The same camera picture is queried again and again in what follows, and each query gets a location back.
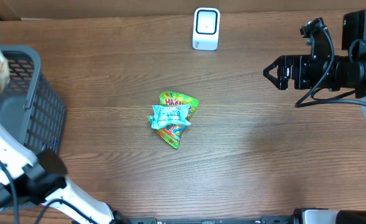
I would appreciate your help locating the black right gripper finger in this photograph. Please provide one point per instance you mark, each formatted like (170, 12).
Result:
(279, 82)
(273, 65)

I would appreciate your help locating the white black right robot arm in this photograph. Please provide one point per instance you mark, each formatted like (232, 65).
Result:
(328, 79)

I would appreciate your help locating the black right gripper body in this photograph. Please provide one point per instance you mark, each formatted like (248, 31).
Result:
(308, 70)

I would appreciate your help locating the grey plastic mesh basket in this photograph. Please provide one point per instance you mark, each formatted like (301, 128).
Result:
(36, 102)

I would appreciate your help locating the light blue snack packet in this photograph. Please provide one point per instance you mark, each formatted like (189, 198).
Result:
(170, 115)

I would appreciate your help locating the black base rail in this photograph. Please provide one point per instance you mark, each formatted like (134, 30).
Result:
(220, 220)

